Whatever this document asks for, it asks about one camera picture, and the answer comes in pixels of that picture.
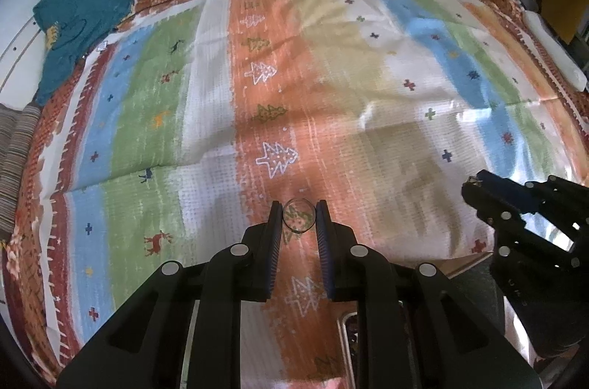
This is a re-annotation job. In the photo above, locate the silver metal tin box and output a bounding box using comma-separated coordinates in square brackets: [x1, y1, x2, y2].
[337, 311, 362, 376]

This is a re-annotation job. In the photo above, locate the colourful striped woven mat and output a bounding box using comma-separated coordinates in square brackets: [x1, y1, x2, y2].
[39, 0, 589, 389]

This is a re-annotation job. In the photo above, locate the teal garment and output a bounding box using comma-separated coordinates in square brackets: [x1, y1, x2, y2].
[33, 0, 135, 107]

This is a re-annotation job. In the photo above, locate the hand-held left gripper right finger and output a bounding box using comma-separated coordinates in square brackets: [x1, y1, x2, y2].
[315, 199, 541, 389]

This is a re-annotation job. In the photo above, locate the grey striped folded cloth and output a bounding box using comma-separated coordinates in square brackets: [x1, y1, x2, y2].
[0, 103, 42, 240]

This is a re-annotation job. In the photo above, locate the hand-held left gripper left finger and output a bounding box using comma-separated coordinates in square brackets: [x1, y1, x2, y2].
[55, 200, 283, 389]

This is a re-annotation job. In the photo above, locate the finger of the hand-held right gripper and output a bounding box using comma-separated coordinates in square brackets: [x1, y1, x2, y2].
[461, 169, 541, 233]
[525, 174, 589, 254]

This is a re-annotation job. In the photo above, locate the white bed headboard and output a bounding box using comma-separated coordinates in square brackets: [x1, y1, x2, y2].
[0, 16, 47, 95]

